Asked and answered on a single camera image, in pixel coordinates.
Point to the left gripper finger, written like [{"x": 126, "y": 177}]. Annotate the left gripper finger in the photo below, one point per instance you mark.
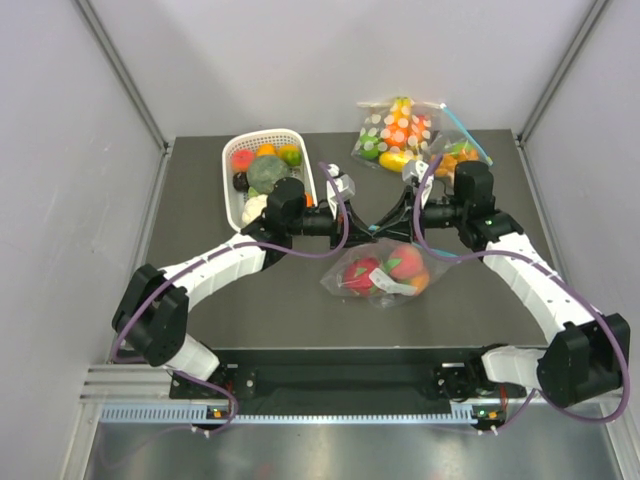
[
  {"x": 357, "y": 237},
  {"x": 356, "y": 223}
]

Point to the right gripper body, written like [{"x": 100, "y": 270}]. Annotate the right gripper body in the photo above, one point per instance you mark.
[{"x": 440, "y": 214}]

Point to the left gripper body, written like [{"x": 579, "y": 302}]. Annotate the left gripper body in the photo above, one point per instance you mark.
[{"x": 322, "y": 222}]

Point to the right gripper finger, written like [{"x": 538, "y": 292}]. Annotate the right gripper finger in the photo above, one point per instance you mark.
[
  {"x": 402, "y": 234},
  {"x": 400, "y": 216}
]

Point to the clear blue zip bag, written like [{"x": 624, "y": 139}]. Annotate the clear blue zip bag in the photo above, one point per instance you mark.
[{"x": 390, "y": 292}]

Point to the red fake dragon fruit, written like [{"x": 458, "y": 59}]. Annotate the red fake dragon fruit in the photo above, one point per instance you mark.
[{"x": 356, "y": 277}]

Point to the orange fake peach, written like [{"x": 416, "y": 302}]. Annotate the orange fake peach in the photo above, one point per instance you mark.
[{"x": 420, "y": 282}]

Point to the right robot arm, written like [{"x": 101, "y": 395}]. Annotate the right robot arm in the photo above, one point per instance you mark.
[{"x": 587, "y": 352}]

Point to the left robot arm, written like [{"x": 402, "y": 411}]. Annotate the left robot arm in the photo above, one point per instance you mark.
[{"x": 152, "y": 315}]

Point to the orange fake tangerine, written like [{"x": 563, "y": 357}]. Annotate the orange fake tangerine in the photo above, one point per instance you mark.
[{"x": 309, "y": 200}]

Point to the white fake cauliflower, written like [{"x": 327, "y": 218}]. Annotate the white fake cauliflower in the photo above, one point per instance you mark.
[{"x": 253, "y": 208}]

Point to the green yellow fake lime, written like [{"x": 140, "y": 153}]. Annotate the green yellow fake lime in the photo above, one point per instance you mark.
[{"x": 291, "y": 155}]

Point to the small bag of orange pieces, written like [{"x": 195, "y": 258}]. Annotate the small bag of orange pieces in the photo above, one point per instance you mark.
[{"x": 454, "y": 143}]

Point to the green fake broccoli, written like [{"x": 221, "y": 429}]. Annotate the green fake broccoli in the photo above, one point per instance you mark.
[{"x": 265, "y": 171}]

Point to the polka dot fruit bag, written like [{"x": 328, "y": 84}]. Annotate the polka dot fruit bag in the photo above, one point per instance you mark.
[{"x": 398, "y": 131}]

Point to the dark fake mangosteen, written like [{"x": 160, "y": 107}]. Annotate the dark fake mangosteen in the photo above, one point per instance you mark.
[{"x": 240, "y": 182}]

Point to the small orange fake fruit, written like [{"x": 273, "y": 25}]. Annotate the small orange fake fruit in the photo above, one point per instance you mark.
[{"x": 266, "y": 150}]

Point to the red fake peach in basket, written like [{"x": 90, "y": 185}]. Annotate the red fake peach in basket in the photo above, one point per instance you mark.
[{"x": 241, "y": 160}]

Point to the white plastic basket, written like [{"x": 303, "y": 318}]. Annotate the white plastic basket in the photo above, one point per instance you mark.
[{"x": 235, "y": 201}]

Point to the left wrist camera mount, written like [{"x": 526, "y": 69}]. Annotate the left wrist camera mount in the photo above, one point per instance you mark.
[{"x": 342, "y": 186}]

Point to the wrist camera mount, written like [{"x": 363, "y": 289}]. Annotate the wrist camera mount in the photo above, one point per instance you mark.
[
  {"x": 413, "y": 172},
  {"x": 342, "y": 186}
]

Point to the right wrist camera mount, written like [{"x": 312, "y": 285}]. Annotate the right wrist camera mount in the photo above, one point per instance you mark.
[{"x": 413, "y": 172}]

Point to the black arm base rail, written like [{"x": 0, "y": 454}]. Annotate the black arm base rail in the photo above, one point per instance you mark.
[{"x": 354, "y": 380}]

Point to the grey cable duct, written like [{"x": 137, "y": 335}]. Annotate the grey cable duct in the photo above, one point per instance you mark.
[{"x": 206, "y": 414}]

